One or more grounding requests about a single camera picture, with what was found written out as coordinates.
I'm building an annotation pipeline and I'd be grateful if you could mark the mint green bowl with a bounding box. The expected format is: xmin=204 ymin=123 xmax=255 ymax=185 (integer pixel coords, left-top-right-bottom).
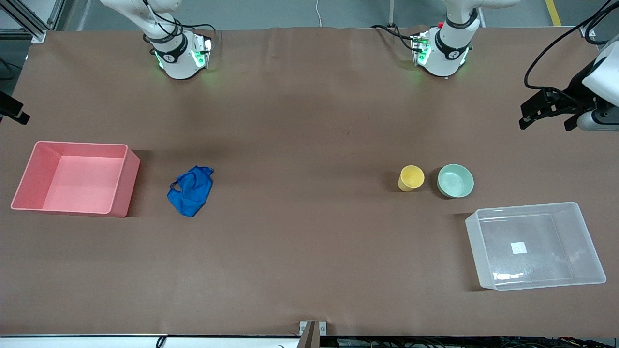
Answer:
xmin=437 ymin=164 xmax=475 ymax=199

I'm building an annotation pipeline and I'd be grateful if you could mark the yellow plastic cup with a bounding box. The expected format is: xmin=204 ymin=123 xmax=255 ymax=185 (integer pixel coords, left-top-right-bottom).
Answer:
xmin=398 ymin=165 xmax=425 ymax=192

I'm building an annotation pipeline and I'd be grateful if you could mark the blue cloth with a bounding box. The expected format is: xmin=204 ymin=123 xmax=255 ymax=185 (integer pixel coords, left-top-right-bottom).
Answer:
xmin=167 ymin=166 xmax=215 ymax=218

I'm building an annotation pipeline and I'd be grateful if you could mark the pink plastic box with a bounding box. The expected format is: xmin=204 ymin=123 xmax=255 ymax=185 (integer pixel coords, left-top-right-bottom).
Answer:
xmin=11 ymin=141 xmax=141 ymax=218

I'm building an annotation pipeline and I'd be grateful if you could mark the clear plastic box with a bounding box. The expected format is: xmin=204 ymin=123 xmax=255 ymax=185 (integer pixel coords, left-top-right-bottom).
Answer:
xmin=465 ymin=202 xmax=607 ymax=291

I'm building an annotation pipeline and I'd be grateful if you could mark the brown table cover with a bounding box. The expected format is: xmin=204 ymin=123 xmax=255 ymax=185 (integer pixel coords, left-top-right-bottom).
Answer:
xmin=0 ymin=27 xmax=619 ymax=337

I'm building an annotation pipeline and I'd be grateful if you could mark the white table edge strip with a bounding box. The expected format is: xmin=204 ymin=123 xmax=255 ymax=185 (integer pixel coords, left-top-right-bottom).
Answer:
xmin=0 ymin=334 xmax=300 ymax=348

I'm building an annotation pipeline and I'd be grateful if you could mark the aluminium frame profile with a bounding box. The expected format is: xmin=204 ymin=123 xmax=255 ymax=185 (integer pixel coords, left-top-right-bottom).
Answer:
xmin=0 ymin=0 xmax=66 ymax=43

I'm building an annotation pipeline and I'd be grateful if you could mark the black left base cable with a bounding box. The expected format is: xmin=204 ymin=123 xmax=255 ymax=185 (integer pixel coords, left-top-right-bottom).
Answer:
xmin=370 ymin=24 xmax=421 ymax=51

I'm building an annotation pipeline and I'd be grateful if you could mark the metal table bracket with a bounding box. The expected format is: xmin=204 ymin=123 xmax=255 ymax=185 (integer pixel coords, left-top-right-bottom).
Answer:
xmin=299 ymin=320 xmax=327 ymax=348

